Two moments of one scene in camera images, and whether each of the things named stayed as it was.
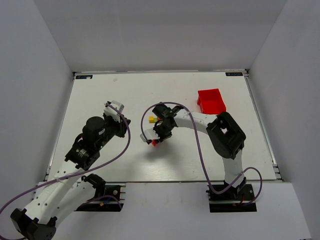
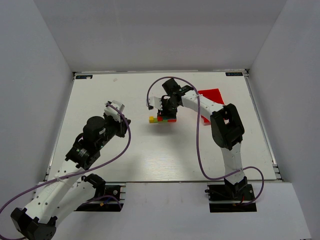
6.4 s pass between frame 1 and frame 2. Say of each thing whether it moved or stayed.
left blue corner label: stayed
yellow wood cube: stayed
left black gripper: stayed
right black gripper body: moved
